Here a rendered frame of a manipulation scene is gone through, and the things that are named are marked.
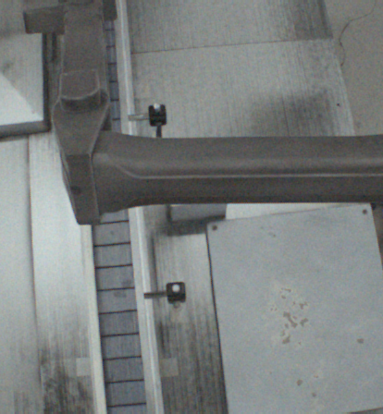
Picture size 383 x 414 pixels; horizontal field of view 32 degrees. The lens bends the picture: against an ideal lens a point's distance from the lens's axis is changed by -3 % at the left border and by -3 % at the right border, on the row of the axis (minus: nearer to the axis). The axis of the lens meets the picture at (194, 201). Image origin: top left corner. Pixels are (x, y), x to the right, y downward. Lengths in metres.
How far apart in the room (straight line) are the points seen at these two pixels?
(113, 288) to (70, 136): 0.55
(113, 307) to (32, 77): 0.46
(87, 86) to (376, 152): 0.28
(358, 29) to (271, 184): 1.89
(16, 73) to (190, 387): 0.65
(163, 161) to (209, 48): 0.78
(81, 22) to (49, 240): 0.43
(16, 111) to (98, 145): 0.67
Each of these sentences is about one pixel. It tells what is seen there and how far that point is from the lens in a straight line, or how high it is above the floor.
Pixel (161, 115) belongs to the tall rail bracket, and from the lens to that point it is 1.13.
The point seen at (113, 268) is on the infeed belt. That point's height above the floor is 0.88.
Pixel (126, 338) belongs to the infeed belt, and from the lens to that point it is 1.12.
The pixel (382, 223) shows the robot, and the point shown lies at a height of 0.26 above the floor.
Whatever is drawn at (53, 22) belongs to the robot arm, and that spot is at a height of 1.10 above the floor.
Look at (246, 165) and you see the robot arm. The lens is 0.58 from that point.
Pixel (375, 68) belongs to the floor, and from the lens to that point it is 2.39.
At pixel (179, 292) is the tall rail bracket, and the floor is 0.98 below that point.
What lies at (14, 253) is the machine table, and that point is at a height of 0.83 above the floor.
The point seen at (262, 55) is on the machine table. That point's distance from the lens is 1.36.
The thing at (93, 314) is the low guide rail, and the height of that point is 0.91.
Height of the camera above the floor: 1.99
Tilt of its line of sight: 71 degrees down
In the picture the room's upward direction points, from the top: 3 degrees clockwise
